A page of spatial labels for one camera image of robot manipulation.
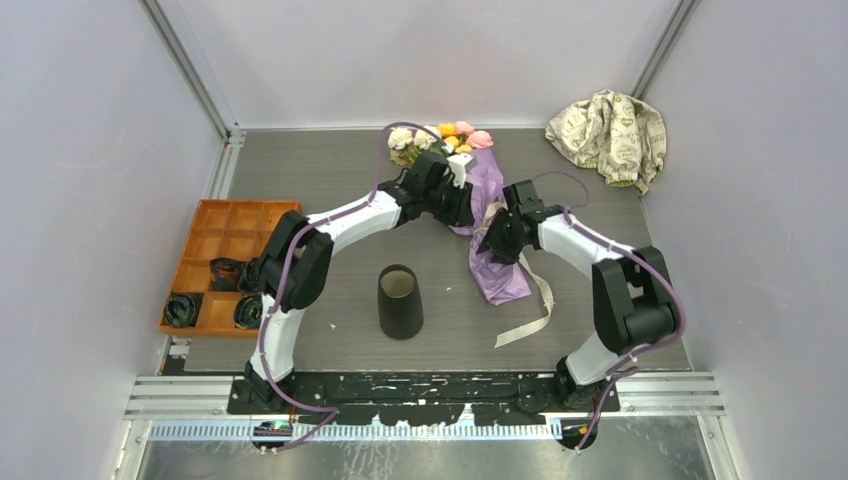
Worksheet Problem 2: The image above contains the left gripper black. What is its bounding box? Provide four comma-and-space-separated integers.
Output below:
423, 174, 475, 227

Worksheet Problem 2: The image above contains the purple flower bouquet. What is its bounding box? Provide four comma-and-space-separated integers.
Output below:
387, 121, 531, 306

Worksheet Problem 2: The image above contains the cream ribbon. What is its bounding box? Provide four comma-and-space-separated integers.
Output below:
475, 201, 556, 350

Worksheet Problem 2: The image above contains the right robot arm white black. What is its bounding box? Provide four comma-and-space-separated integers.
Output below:
479, 180, 685, 411

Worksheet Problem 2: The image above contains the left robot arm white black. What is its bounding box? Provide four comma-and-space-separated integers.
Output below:
245, 152, 476, 413

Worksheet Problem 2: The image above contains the dark cylindrical vase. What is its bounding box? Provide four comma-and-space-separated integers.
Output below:
377, 264, 424, 340

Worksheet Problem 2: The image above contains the patterned cream cloth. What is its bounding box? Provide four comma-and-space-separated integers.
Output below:
544, 90, 667, 196

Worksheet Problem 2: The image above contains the rolled dark fabric upper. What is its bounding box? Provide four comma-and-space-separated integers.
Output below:
237, 257, 262, 295

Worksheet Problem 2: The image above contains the rolled dark fabric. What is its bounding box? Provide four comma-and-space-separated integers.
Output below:
163, 292, 204, 328
237, 257, 262, 295
233, 293, 264, 330
209, 257, 245, 292

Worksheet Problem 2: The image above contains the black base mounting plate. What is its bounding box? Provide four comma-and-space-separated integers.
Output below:
226, 372, 620, 426

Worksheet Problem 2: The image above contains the rolled dark fabric lower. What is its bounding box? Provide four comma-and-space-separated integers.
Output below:
233, 293, 264, 330

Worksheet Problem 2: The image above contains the rolled dark fabric middle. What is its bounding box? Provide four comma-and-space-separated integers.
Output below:
209, 257, 245, 292

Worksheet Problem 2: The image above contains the orange compartment tray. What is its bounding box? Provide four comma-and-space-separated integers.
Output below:
158, 199, 301, 339

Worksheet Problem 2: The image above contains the rolled dark fabric left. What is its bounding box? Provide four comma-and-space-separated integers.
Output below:
163, 292, 204, 328

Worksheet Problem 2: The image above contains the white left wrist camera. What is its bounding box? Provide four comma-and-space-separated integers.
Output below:
447, 153, 476, 188

